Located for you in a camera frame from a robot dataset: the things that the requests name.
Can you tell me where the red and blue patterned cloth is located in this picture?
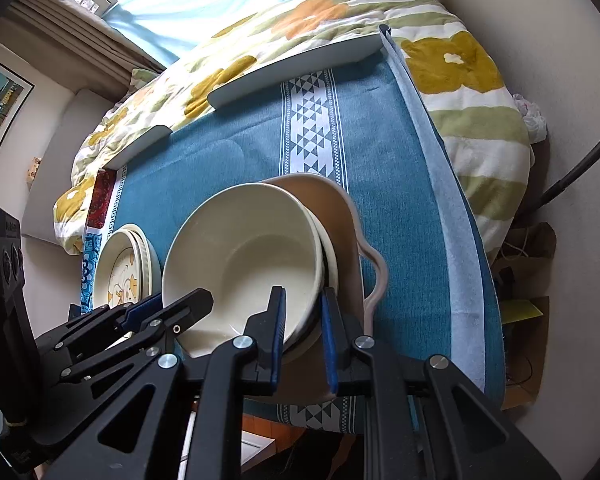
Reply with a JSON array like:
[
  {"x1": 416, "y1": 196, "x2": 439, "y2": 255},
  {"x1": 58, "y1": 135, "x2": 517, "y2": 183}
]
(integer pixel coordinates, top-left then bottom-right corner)
[{"x1": 69, "y1": 169, "x2": 127, "y2": 318}]

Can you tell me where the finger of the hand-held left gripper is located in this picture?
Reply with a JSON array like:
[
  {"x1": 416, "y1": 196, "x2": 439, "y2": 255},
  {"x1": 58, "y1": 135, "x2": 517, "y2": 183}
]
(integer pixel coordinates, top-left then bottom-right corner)
[
  {"x1": 35, "y1": 292, "x2": 165, "y2": 361},
  {"x1": 60, "y1": 287, "x2": 215, "y2": 386}
]

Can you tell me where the large white plate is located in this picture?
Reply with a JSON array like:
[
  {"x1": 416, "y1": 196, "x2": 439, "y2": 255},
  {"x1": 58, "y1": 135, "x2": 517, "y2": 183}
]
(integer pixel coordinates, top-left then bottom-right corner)
[{"x1": 92, "y1": 223, "x2": 162, "y2": 312}]

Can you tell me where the white plastic bag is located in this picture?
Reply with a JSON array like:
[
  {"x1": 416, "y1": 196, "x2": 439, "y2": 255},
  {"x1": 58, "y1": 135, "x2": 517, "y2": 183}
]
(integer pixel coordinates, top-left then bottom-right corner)
[{"x1": 510, "y1": 92, "x2": 551, "y2": 143}]

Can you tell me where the brown cardboard box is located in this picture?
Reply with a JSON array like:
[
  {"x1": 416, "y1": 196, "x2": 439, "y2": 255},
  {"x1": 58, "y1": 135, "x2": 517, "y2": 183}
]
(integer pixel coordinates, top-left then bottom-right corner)
[{"x1": 500, "y1": 296, "x2": 552, "y2": 408}]

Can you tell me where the brown paper bag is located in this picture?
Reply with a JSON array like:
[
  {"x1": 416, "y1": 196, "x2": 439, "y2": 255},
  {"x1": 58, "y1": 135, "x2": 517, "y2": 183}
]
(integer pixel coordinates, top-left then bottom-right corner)
[{"x1": 497, "y1": 221, "x2": 558, "y2": 261}]

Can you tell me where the floral duvet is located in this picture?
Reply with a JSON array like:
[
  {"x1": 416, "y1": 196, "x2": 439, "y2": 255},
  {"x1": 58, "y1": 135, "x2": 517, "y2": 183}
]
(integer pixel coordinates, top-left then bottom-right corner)
[{"x1": 54, "y1": 0, "x2": 533, "y2": 256}]

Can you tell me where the cream bowl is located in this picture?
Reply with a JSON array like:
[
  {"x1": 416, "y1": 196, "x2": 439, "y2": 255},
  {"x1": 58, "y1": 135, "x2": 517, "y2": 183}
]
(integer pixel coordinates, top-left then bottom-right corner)
[
  {"x1": 282, "y1": 210, "x2": 340, "y2": 366},
  {"x1": 161, "y1": 182, "x2": 326, "y2": 360}
]

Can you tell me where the light blue curtain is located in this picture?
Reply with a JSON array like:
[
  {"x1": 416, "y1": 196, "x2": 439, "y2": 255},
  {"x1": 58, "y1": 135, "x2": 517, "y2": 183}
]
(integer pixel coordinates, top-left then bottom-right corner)
[{"x1": 102, "y1": 0, "x2": 308, "y2": 68}]

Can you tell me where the black metal tube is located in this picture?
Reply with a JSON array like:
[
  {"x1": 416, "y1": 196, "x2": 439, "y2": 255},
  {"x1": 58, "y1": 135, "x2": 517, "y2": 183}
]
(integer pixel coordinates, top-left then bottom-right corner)
[{"x1": 517, "y1": 125, "x2": 600, "y2": 218}]

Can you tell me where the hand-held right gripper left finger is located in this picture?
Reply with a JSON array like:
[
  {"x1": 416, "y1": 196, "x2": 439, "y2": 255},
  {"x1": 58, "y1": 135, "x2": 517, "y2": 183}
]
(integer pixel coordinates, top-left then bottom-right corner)
[{"x1": 45, "y1": 286, "x2": 288, "y2": 480}]

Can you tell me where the beige pot with handle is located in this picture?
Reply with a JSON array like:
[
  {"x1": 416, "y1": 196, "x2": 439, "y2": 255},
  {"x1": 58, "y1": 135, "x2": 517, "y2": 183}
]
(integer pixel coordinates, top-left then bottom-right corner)
[{"x1": 257, "y1": 172, "x2": 390, "y2": 406}]

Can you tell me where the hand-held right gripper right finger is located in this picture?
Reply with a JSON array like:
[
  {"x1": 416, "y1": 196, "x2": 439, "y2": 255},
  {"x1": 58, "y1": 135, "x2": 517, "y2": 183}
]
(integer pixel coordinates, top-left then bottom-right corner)
[{"x1": 320, "y1": 287, "x2": 563, "y2": 480}]

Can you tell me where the blue patterned tablecloth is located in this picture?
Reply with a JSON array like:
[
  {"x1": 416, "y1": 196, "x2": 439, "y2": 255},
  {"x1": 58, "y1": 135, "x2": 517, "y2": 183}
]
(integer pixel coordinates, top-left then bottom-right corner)
[{"x1": 82, "y1": 60, "x2": 506, "y2": 433}]

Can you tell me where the beige curtain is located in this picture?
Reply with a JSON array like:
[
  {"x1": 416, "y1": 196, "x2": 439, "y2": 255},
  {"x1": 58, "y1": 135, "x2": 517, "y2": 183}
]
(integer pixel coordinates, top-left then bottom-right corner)
[{"x1": 0, "y1": 0, "x2": 163, "y2": 106}]

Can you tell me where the yellow paper sheet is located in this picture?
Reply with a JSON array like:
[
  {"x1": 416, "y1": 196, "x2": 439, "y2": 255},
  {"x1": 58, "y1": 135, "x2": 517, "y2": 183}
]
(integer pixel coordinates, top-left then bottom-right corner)
[{"x1": 502, "y1": 300, "x2": 544, "y2": 326}]

